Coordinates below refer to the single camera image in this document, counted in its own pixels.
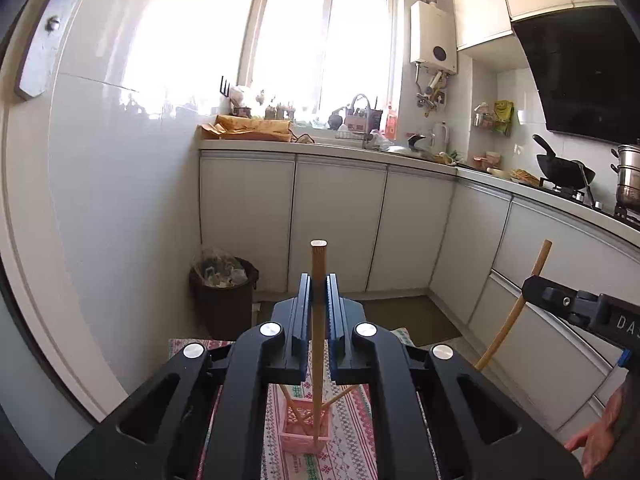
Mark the stainless steel steamer pot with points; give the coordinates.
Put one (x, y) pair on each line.
(627, 168)

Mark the yellow cloth on counter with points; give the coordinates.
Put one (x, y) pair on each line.
(227, 127)

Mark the black range hood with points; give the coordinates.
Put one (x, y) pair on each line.
(585, 64)

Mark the pink perforated utensil holder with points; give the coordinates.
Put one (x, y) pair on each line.
(296, 427)

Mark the utensil basket on counter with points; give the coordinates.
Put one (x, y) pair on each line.
(361, 117)

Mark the person's right hand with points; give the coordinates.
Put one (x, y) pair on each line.
(597, 440)

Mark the brown floor mat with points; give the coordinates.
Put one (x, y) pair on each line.
(424, 322)

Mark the dark trash bin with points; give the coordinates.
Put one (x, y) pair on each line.
(222, 287)

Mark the white wall water heater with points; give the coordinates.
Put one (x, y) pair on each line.
(433, 38)

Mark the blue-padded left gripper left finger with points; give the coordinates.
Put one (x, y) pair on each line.
(202, 414)

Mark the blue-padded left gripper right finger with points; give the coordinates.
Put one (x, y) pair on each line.
(434, 415)

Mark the wooden chopstick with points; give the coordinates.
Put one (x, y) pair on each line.
(318, 328)
(515, 312)
(326, 405)
(291, 405)

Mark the black wok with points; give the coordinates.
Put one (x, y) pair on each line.
(562, 172)

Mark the striped patterned tablecloth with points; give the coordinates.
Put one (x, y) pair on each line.
(349, 454)

